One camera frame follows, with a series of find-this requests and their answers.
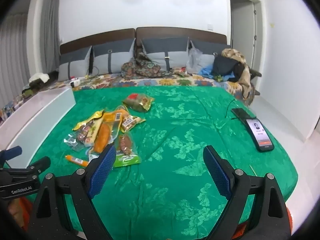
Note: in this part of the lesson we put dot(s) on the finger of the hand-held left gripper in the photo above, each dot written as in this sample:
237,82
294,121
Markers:
11,152
40,164

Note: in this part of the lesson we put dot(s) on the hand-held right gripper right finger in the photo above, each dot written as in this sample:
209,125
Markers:
217,175

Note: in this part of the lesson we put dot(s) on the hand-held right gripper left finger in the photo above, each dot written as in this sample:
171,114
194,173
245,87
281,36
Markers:
102,171

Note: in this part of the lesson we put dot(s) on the green sausage packet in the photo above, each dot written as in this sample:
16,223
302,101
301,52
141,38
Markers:
126,147

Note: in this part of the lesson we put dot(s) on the large white box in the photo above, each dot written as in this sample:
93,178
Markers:
37,110

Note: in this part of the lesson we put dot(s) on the plain yellow chicken foot packet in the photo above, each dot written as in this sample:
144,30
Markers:
96,116

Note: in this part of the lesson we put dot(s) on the orange clothing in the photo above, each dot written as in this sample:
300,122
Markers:
17,211

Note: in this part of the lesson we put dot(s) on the orange sausage stick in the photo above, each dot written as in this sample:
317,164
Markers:
75,159

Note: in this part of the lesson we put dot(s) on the orange drumstick packet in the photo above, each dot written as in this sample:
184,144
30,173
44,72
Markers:
102,137

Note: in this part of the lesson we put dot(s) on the beige snack packet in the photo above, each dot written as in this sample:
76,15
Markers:
91,137

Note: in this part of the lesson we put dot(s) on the small clear snack packet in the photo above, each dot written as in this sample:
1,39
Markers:
71,141

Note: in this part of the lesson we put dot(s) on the clear yellow peanut packet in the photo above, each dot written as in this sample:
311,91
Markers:
130,122

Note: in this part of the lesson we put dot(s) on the phone with lit screen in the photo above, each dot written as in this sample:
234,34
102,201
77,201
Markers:
260,135

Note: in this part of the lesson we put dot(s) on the green patterned blanket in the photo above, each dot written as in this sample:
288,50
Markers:
175,130

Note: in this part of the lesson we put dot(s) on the black phone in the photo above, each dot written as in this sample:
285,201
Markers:
241,113

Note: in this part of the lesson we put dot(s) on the green-brown packet with red label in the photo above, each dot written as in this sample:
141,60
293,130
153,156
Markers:
140,102

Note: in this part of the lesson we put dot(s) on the white crumpled cloth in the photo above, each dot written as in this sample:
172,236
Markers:
38,77

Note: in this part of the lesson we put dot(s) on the white sheer curtain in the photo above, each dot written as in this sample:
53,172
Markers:
13,55

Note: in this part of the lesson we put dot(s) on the beige patterned scarf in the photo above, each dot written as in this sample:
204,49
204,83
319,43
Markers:
246,77

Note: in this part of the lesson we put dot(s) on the grey headboard cushion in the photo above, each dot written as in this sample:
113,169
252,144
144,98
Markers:
157,52
117,60
207,55
75,65

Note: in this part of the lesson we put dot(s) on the black bag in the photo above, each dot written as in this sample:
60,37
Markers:
225,66

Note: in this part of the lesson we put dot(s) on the floral cloth bag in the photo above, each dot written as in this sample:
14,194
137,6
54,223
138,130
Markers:
145,67

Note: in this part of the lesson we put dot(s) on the clear plastic bag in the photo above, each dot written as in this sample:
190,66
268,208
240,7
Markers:
193,61

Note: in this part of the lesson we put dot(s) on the grey curtain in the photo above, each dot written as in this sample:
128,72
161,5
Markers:
51,27

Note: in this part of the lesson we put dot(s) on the white door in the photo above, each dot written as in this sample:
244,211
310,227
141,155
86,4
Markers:
243,22

